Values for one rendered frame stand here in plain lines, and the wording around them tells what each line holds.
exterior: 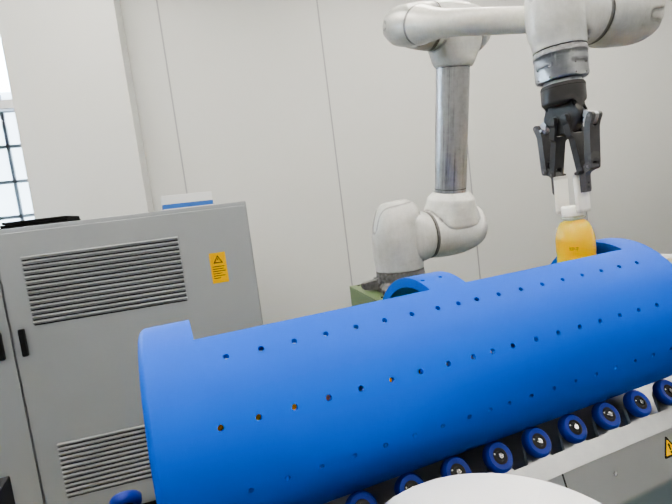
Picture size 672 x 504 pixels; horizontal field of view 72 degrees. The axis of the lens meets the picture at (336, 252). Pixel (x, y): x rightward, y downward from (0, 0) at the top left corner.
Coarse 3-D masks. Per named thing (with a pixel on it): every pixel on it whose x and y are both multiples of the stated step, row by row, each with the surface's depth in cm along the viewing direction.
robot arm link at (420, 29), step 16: (624, 0) 80; (640, 0) 81; (656, 0) 83; (416, 16) 117; (432, 16) 112; (448, 16) 108; (464, 16) 106; (480, 16) 104; (496, 16) 102; (512, 16) 101; (624, 16) 81; (640, 16) 82; (656, 16) 84; (416, 32) 118; (432, 32) 113; (448, 32) 110; (464, 32) 108; (480, 32) 106; (496, 32) 105; (512, 32) 103; (608, 32) 83; (624, 32) 83; (640, 32) 85
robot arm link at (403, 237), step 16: (384, 208) 141; (400, 208) 139; (416, 208) 141; (384, 224) 139; (400, 224) 138; (416, 224) 139; (432, 224) 142; (384, 240) 139; (400, 240) 138; (416, 240) 139; (432, 240) 141; (384, 256) 140; (400, 256) 138; (416, 256) 140; (432, 256) 147; (384, 272) 142; (400, 272) 139
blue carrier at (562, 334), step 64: (640, 256) 81; (320, 320) 61; (384, 320) 62; (448, 320) 64; (512, 320) 66; (576, 320) 69; (640, 320) 73; (192, 384) 52; (256, 384) 53; (320, 384) 55; (384, 384) 57; (448, 384) 60; (512, 384) 64; (576, 384) 69; (640, 384) 78; (192, 448) 49; (256, 448) 51; (320, 448) 54; (384, 448) 57; (448, 448) 63
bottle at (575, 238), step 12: (576, 216) 84; (564, 228) 85; (576, 228) 83; (588, 228) 83; (564, 240) 85; (576, 240) 83; (588, 240) 83; (564, 252) 85; (576, 252) 84; (588, 252) 83
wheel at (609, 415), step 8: (592, 408) 77; (600, 408) 76; (608, 408) 76; (592, 416) 76; (600, 416) 75; (608, 416) 76; (616, 416) 76; (600, 424) 75; (608, 424) 75; (616, 424) 75
